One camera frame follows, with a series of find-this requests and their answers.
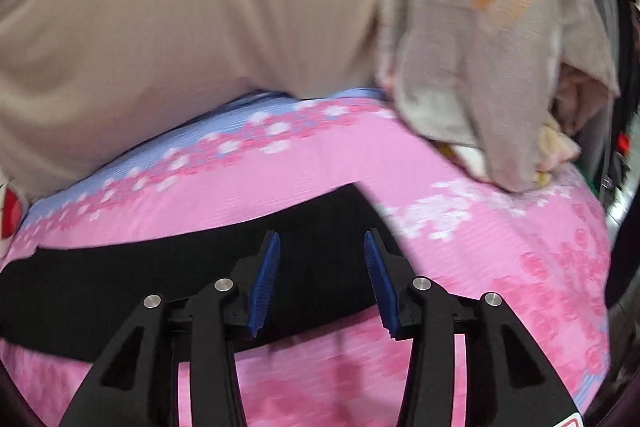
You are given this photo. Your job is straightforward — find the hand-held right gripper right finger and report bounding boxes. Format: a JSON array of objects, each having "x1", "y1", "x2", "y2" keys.
[{"x1": 363, "y1": 231, "x2": 583, "y2": 427}]

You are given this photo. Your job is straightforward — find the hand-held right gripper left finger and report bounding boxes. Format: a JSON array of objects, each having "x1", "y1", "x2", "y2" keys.
[{"x1": 59, "y1": 231, "x2": 282, "y2": 427}]

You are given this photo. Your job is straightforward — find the black pants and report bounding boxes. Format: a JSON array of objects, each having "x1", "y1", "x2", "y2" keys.
[{"x1": 0, "y1": 181, "x2": 408, "y2": 355}]

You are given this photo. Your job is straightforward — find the pink floral bed sheet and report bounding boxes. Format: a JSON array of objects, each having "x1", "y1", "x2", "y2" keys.
[{"x1": 0, "y1": 88, "x2": 613, "y2": 427}]

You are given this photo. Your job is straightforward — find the cream crumpled cloth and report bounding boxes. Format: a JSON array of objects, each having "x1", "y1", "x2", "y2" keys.
[{"x1": 440, "y1": 112, "x2": 582, "y2": 188}]

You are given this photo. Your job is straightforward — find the grey floral blanket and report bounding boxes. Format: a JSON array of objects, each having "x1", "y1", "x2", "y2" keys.
[{"x1": 377, "y1": 0, "x2": 623, "y2": 195}]

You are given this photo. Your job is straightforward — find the cartoon face pillow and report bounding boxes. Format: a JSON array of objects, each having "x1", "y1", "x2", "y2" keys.
[{"x1": 0, "y1": 179, "x2": 26, "y2": 258}]

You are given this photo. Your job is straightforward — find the beige cloth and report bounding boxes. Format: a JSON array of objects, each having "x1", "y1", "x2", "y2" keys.
[{"x1": 0, "y1": 0, "x2": 416, "y2": 212}]

